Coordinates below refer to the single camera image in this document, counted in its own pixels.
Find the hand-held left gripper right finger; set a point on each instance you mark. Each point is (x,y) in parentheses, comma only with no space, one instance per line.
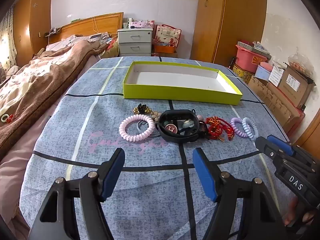
(205,172)

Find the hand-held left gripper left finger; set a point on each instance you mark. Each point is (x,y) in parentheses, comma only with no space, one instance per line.
(113,172)

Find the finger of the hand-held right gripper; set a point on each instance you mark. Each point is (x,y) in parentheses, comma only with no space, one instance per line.
(280,143)
(268,151)

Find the black wristband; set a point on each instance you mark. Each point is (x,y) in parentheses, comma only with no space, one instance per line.
(175,138)

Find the gold black hair ornament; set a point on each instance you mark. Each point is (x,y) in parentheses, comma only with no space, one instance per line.
(141,108)

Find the green cardboard box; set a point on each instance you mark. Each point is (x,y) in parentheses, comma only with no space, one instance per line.
(175,93)

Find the person's right hand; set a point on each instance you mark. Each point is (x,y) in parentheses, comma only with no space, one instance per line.
(290,212)

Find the wooden door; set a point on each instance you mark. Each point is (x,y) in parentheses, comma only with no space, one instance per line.
(310,135)

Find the flat cardboard box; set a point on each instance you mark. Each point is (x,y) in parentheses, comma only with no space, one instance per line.
(277,102)

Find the blue patterned tablecloth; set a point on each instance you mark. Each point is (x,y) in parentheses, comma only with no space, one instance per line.
(100,130)

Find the grey green hair clip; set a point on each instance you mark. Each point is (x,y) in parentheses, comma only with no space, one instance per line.
(188,123)

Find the pink bead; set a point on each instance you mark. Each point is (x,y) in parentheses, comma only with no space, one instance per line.
(199,118)

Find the round red brooch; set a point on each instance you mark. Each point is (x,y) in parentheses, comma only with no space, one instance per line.
(172,128)

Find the labelled cardboard box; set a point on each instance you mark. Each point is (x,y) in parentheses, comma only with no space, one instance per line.
(295,85)

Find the white labelled box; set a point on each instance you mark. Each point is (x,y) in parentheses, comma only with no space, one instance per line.
(276,75)

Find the beige pearl hair ornament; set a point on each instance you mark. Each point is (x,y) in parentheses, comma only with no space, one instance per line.
(155,116)

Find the pale blue box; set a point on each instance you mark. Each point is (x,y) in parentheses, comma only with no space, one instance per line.
(262,72)

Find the yellow patterned box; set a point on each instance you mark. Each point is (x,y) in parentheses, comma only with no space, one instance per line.
(243,73)

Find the pink plastic bucket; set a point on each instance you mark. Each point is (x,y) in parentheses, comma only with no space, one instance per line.
(246,60)

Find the striped flat box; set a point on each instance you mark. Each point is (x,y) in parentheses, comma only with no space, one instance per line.
(255,48)

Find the brown blanket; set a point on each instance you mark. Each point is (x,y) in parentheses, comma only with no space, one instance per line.
(50,80)

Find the olive quilt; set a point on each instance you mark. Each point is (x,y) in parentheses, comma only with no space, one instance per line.
(111,50)

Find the orange box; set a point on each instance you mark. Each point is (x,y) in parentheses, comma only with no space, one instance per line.
(163,48)

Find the grey nightstand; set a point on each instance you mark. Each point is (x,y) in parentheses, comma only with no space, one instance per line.
(135,41)

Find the large wooden wardrobe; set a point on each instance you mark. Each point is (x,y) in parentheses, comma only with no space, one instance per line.
(225,22)

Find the red gift bag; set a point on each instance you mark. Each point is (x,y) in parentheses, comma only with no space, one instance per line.
(167,36)

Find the wooden bed headboard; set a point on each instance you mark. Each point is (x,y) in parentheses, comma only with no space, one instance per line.
(100,23)

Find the pink toiletries on nightstand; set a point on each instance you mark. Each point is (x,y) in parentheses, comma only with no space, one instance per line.
(140,25)

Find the curtain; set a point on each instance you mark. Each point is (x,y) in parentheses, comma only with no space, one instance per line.
(7,37)

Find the narrow wooden wardrobe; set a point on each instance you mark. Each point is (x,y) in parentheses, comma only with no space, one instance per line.
(32,17)

